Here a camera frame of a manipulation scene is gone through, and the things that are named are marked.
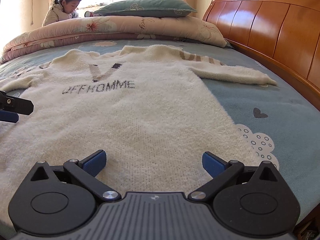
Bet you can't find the cream knit sweater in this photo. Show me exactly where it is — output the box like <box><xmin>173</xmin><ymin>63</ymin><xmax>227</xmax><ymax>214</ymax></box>
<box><xmin>1</xmin><ymin>45</ymin><xmax>275</xmax><ymax>223</ymax></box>

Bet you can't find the blue floral bed sheet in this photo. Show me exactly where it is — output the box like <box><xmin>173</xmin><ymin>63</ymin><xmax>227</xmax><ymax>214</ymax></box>
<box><xmin>0</xmin><ymin>38</ymin><xmax>320</xmax><ymax>240</ymax></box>

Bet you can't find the person in beige jacket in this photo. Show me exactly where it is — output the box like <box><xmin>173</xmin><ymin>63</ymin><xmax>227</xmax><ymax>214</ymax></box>
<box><xmin>42</xmin><ymin>0</ymin><xmax>82</xmax><ymax>27</ymax></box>

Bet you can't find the white red cylindrical can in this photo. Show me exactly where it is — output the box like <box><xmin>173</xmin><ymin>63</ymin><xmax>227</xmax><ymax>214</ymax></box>
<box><xmin>84</xmin><ymin>11</ymin><xmax>94</xmax><ymax>17</ymax></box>

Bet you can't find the pink floral quilt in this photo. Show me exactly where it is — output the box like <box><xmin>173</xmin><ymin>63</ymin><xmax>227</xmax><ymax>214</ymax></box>
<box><xmin>0</xmin><ymin>16</ymin><xmax>181</xmax><ymax>65</ymax></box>

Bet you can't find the cream floral pillow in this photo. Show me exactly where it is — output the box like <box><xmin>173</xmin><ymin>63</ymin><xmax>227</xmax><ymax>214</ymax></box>
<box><xmin>134</xmin><ymin>15</ymin><xmax>228</xmax><ymax>48</ymax></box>

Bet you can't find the orange wooden headboard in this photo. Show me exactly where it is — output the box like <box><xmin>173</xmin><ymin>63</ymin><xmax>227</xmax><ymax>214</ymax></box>
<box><xmin>203</xmin><ymin>0</ymin><xmax>319</xmax><ymax>108</ymax></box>

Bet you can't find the grey-green pillow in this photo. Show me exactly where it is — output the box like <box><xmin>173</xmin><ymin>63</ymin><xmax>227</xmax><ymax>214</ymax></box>
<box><xmin>93</xmin><ymin>0</ymin><xmax>197</xmax><ymax>18</ymax></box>

